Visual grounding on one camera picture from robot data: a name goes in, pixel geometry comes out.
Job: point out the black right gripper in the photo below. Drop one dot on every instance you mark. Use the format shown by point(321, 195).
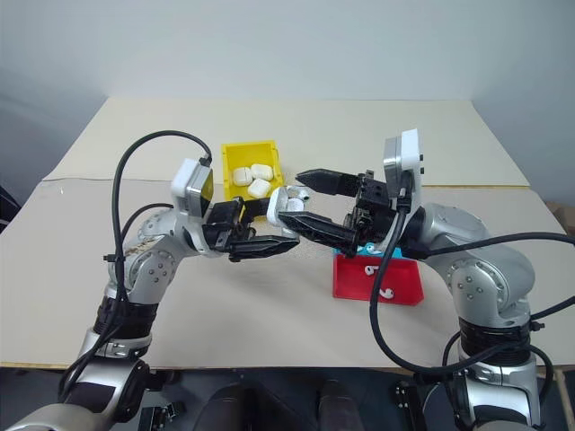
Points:
point(375, 211)

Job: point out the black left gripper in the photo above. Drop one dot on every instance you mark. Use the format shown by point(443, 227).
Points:
point(227, 224)

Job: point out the white earbud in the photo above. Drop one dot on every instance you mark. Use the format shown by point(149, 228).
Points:
point(386, 293)
point(305, 194)
point(369, 270)
point(369, 248)

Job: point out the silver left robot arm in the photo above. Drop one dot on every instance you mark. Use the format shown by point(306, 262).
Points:
point(153, 269)

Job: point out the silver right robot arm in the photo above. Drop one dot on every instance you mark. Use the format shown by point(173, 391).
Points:
point(471, 251)

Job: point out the yellow plastic bin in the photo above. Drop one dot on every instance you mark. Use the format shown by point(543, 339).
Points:
point(233, 155)

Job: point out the brown cardboard box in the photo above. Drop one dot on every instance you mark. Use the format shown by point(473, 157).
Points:
point(563, 215)

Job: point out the blue plastic tray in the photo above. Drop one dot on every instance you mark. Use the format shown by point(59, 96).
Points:
point(397, 253)

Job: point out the red plastic tray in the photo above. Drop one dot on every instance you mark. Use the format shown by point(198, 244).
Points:
point(404, 283)

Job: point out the dark bulky object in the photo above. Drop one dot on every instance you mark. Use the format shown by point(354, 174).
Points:
point(8, 208)

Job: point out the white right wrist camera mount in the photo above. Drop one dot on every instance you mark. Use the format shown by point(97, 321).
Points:
point(411, 152)

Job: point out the black metal bracket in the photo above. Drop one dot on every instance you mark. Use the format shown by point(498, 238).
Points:
point(159, 415)
point(403, 395)

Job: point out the wooden frame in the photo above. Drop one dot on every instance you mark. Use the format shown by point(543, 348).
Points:
point(566, 399)

